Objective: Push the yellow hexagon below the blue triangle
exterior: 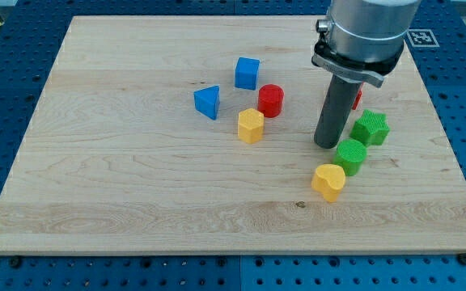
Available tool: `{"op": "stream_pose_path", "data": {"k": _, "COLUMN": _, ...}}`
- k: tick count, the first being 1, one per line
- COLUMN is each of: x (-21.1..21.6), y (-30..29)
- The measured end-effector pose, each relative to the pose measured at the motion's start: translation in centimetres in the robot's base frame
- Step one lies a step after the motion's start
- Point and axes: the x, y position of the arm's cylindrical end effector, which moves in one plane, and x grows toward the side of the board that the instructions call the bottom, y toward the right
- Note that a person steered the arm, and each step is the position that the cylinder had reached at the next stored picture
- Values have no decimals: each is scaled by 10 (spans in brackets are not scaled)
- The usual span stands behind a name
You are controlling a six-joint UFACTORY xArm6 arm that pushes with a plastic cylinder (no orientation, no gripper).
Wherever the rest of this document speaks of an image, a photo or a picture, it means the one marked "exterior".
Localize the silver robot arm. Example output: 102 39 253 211
311 0 420 87

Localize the yellow hexagon block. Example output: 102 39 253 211
238 108 265 144

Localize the blue triangle block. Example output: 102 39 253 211
193 86 220 120

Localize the red cylinder block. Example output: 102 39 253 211
257 84 284 118

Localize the blue cube block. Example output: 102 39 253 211
235 57 260 91

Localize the wooden board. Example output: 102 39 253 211
0 16 466 256

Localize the yellow heart block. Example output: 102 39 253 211
311 164 346 203

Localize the green cylinder block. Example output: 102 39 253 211
333 139 367 176

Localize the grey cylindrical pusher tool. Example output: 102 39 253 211
314 75 362 149

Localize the red block behind pusher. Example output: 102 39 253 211
351 89 362 110

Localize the green star block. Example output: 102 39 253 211
349 109 390 147

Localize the white fiducial marker tag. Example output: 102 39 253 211
407 29 439 48

